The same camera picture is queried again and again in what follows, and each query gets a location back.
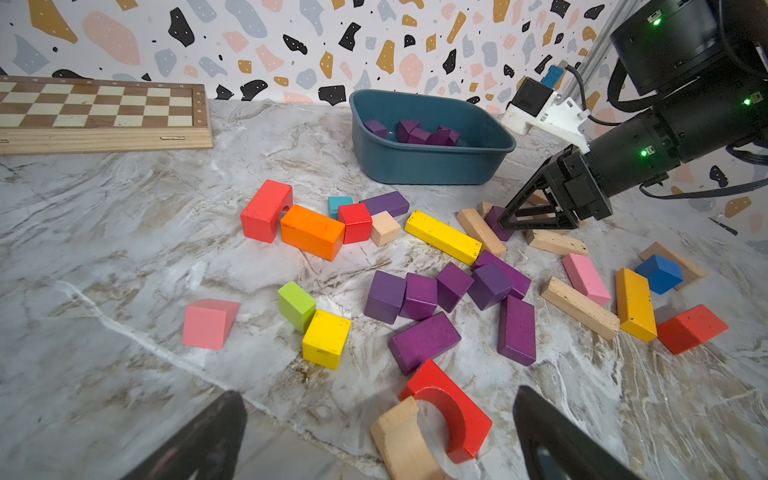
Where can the yellow cube block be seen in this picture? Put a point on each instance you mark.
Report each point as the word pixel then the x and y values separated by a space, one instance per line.
pixel 325 339

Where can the red wedge block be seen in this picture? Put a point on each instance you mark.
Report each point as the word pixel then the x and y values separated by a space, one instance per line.
pixel 690 329

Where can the red arch block front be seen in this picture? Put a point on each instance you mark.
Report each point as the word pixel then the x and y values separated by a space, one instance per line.
pixel 468 425

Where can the natural wood small cube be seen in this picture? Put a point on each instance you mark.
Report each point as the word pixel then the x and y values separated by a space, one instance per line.
pixel 384 228

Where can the lime green cube block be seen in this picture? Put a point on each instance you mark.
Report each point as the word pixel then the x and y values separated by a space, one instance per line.
pixel 296 305

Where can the purple cube block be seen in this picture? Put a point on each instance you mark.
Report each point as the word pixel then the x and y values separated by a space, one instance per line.
pixel 490 286
pixel 385 297
pixel 443 137
pixel 421 297
pixel 492 220
pixel 452 283

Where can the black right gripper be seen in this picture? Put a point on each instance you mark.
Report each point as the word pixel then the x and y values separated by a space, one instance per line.
pixel 572 194

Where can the blue cube block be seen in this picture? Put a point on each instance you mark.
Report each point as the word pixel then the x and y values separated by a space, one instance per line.
pixel 662 274

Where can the red arch block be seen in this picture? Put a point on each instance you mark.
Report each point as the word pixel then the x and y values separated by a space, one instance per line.
pixel 260 217
pixel 468 425

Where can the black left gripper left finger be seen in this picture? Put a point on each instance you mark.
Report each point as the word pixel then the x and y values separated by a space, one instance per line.
pixel 206 448

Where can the purple triangular prism block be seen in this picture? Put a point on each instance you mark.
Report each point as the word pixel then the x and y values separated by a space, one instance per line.
pixel 404 129

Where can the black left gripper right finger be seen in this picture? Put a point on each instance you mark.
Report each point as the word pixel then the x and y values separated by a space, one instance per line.
pixel 554 448

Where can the natural wood long block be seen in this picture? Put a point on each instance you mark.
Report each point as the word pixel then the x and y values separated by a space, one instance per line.
pixel 475 226

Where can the red cube block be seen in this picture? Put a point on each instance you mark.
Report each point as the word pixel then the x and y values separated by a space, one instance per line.
pixel 358 222

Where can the purple rectangular block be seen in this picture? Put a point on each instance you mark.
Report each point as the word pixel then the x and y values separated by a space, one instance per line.
pixel 425 340
pixel 517 337

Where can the teal plastic storage bin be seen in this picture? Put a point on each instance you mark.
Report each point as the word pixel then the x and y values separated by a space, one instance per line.
pixel 412 139

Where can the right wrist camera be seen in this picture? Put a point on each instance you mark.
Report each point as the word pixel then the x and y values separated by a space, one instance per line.
pixel 538 105

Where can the yellow orange long block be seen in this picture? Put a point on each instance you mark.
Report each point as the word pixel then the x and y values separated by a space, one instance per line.
pixel 634 305

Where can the pink wedge block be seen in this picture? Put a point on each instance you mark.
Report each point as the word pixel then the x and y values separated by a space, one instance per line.
pixel 208 322

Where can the natural wood flat block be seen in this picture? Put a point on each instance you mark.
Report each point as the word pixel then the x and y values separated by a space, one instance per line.
pixel 558 244

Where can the aluminium corner post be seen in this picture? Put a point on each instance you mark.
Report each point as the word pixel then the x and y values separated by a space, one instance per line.
pixel 620 11

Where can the orange rectangular block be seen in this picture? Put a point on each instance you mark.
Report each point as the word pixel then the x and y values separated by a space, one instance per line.
pixel 312 232

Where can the natural wood plank block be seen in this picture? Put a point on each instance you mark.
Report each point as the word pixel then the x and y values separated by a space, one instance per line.
pixel 691 271

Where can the natural wood long plank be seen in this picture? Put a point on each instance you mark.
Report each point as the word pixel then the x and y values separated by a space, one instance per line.
pixel 575 304

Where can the dark purple triangular block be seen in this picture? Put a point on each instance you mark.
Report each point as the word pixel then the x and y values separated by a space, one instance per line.
pixel 377 128

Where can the pink rectangular block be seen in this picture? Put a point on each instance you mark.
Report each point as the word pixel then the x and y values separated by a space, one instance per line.
pixel 584 277

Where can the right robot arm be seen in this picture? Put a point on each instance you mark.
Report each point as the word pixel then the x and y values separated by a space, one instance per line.
pixel 691 77

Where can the wooden chessboard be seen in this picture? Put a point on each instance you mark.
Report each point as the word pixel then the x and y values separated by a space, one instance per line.
pixel 60 115

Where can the teal small cube block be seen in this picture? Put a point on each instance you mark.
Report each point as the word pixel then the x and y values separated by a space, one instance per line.
pixel 335 202

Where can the natural wood arch block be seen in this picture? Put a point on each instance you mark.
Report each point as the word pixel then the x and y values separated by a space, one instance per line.
pixel 401 444

